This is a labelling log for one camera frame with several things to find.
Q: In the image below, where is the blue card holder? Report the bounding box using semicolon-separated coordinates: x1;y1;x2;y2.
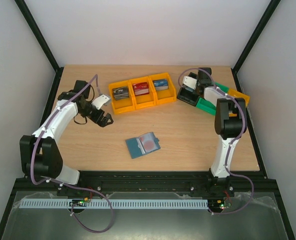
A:
125;132;161;159

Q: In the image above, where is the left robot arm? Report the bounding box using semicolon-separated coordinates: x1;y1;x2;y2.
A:
19;80;113;185

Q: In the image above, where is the black card stack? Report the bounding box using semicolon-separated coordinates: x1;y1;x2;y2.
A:
112;86;129;101

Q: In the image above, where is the blue card stack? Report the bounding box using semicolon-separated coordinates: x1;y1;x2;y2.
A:
152;78;169;91

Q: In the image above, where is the red card stack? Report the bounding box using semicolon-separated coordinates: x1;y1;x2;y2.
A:
132;82;149;96

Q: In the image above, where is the black plastic bin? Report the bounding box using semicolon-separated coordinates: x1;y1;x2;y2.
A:
177;72;200;107

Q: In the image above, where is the green plastic bin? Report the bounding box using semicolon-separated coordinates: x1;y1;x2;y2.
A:
196;82;229;116

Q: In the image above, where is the yellow bin left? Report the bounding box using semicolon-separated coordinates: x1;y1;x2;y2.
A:
108;80;135;115

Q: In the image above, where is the yellow bin right group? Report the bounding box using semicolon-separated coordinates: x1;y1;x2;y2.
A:
228;88;250;107

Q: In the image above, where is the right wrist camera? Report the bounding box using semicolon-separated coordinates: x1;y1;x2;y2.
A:
183;76;197;90

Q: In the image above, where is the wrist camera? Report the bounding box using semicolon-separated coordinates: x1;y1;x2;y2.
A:
91;94;111;110
183;76;197;90

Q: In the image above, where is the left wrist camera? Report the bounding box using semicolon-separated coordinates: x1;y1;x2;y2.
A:
91;94;111;110

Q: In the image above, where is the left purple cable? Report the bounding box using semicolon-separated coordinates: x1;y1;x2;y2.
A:
30;73;115;234

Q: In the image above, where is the purple cable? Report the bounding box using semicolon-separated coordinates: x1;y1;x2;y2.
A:
30;73;115;234
178;67;255;216

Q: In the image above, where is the black left frame post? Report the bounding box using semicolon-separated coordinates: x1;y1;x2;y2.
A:
14;0;63;73

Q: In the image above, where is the white slotted cable duct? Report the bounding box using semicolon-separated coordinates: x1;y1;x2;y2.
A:
19;198;208;210

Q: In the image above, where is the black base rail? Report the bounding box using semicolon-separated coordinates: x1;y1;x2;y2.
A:
11;171;280;198

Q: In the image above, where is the black corner frame post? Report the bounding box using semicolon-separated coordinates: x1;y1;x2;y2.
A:
232;0;282;73

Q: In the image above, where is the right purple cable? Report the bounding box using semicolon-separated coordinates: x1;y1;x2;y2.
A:
178;67;255;216

